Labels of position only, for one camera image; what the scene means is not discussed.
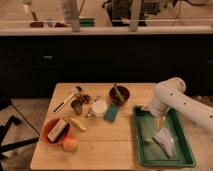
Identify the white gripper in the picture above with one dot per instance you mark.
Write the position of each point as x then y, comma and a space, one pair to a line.
158, 109

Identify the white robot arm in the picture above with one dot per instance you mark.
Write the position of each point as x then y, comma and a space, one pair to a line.
170, 94

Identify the green plastic tray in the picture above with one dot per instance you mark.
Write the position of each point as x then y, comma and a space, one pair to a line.
148, 151

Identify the dark red bowl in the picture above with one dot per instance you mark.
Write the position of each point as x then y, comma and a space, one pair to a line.
114, 98

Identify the teal sponge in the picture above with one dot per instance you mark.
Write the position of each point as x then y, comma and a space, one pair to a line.
111, 113

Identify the green vegetable in bowl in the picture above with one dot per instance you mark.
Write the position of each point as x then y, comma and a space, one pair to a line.
117, 92

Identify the white cup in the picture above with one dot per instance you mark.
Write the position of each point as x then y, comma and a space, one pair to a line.
99, 108

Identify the metal spoon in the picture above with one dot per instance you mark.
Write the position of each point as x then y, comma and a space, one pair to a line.
90, 109

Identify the brown pinecone cluster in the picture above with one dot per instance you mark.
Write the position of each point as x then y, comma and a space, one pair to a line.
84, 98

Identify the yellow banana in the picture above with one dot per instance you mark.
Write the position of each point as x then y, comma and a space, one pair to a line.
77, 123

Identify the orange apple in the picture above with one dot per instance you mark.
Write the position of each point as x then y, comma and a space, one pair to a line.
70, 144

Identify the white and brown box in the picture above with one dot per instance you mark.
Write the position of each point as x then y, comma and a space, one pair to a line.
56, 131

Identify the orange bowl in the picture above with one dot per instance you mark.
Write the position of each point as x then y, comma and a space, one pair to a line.
46, 129

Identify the dark cabinet counter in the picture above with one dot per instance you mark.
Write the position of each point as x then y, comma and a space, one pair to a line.
33, 63

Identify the black chair frame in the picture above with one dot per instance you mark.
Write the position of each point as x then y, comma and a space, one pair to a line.
18, 133

